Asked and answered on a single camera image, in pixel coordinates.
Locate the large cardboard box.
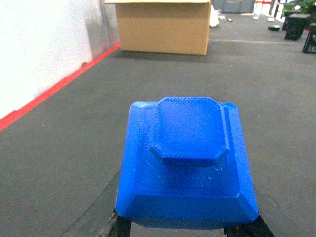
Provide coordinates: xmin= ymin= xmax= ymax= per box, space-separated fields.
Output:
xmin=103 ymin=0 xmax=212 ymax=55

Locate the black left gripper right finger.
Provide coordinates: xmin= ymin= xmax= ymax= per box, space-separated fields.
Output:
xmin=224 ymin=216 xmax=275 ymax=237

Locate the black stand near front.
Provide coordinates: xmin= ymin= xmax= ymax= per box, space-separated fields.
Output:
xmin=284 ymin=13 xmax=311 ymax=40

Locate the blue bottle-shaped plastic part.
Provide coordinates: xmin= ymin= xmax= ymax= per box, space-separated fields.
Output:
xmin=115 ymin=97 xmax=259 ymax=230

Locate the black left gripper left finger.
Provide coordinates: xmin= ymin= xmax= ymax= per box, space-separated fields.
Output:
xmin=108 ymin=211 xmax=132 ymax=237

